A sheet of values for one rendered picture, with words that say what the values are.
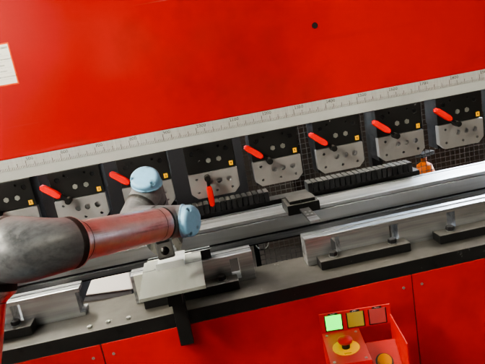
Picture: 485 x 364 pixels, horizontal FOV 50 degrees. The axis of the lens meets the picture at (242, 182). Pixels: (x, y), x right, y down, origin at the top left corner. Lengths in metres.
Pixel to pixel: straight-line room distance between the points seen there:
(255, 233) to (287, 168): 0.41
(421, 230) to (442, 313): 0.27
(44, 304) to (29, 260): 0.85
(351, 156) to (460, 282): 0.53
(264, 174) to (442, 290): 0.68
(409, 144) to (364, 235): 0.32
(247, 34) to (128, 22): 0.34
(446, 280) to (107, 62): 1.23
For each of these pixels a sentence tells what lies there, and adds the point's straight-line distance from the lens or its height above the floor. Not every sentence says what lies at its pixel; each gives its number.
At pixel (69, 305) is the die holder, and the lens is 1.75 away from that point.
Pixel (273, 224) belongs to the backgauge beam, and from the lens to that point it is 1.95.
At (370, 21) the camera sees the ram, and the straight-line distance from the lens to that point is 1.66.
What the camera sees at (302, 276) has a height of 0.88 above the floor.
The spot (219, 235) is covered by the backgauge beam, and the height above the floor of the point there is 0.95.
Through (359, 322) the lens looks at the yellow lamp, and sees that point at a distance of 1.55.
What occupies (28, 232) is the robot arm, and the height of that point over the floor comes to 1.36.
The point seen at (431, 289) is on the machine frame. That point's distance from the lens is 1.78.
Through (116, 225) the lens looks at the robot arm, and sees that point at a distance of 1.03.
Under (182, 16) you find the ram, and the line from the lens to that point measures 1.55.
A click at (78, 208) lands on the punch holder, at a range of 1.64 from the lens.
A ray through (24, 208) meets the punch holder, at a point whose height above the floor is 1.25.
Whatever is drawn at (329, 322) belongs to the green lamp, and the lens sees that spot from 1.54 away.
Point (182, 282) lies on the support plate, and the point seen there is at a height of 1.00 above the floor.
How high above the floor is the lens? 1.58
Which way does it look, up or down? 14 degrees down
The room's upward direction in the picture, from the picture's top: 10 degrees counter-clockwise
